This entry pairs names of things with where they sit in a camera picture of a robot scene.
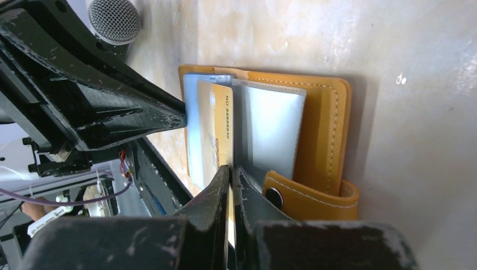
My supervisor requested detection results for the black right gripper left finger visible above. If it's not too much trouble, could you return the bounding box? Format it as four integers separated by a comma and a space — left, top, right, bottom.
174, 165, 230, 269

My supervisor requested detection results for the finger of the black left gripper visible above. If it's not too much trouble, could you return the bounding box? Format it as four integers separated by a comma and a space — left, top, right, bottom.
1, 9, 186, 151
22, 1, 185, 112

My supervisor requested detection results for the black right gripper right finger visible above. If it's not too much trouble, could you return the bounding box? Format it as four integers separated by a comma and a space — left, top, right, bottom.
231, 166, 291, 269

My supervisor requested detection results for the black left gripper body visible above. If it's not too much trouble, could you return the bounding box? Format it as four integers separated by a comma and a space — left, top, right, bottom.
1, 56, 92, 177

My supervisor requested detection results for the yellow leather card holder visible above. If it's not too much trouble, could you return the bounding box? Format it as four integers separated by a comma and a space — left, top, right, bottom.
178, 65, 359, 221

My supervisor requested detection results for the black microphone silver head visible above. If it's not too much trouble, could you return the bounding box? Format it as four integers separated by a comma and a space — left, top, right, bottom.
88, 0, 141, 62

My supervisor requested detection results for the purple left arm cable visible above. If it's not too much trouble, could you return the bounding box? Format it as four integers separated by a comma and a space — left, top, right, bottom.
0, 178, 133, 208

